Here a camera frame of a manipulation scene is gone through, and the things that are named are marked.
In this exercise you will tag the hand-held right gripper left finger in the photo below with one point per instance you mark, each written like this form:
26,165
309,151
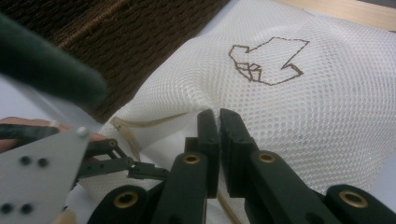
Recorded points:
211,149

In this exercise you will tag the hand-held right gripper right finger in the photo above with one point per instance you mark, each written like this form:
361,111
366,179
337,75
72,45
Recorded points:
236,146

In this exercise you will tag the cream mesh laundry bag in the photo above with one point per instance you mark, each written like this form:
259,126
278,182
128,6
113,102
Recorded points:
295,124

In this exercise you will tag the brown woven basket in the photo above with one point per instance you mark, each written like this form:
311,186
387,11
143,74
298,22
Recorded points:
124,40

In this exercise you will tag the dark blurred rod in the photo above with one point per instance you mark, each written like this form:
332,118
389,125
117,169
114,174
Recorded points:
43,65

